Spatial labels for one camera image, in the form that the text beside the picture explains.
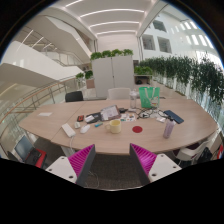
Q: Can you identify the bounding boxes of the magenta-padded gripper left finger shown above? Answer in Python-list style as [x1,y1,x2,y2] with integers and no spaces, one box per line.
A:
[45,143,97,188]

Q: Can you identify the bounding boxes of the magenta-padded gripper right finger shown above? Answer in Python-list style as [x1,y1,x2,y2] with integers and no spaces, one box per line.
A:
[129,143,183,187]

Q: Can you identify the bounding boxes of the purple drink bottle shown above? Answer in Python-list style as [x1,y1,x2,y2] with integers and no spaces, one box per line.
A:
[162,116,177,140]

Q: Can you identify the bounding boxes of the red bag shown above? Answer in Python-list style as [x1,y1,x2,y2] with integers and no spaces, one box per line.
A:
[26,148,48,169]

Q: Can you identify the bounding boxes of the white power strip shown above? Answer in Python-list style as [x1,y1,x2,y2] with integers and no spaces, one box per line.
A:
[61,122,77,138]

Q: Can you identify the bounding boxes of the white chair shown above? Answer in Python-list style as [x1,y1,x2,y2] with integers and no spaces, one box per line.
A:
[173,141,209,166]
[106,87,132,101]

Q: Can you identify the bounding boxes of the white computer mouse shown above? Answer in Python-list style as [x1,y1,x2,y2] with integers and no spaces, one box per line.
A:
[79,124,91,135]

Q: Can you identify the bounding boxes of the flat round red coaster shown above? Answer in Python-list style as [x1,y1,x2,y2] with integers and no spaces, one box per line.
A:
[131,125,144,134]

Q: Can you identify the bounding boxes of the pale yellow mug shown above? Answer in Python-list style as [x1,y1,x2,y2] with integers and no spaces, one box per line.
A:
[104,119,123,135]

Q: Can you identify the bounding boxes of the colourful sticker sheet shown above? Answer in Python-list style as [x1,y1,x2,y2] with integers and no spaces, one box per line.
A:
[119,113,138,123]

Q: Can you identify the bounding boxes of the white paper sheet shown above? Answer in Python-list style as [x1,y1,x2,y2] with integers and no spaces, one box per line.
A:
[37,111,54,118]

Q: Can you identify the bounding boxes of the green tote bag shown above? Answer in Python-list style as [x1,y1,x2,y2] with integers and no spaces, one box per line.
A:
[138,86,161,109]

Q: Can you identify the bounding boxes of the black chair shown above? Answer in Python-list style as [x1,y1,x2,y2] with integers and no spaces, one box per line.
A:
[64,90,84,103]

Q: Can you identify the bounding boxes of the clear shaker bottle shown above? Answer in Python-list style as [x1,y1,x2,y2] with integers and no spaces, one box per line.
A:
[129,89,138,110]

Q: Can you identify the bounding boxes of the low shelf with plants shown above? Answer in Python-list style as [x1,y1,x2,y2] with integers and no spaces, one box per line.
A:
[134,65,154,85]

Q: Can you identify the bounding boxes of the row of tall green plants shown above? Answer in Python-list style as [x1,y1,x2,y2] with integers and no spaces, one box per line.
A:
[138,54,224,108]

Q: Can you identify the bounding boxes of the white cabinet topped with plants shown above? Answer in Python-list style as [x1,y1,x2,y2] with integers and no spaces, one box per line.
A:
[89,48,135,99]

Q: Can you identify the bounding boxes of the ceiling light strips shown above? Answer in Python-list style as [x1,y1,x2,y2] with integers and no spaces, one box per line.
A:
[64,0,146,36]

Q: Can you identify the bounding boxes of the black cable bundle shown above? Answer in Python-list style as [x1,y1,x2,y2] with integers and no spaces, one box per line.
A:
[136,108,168,120]

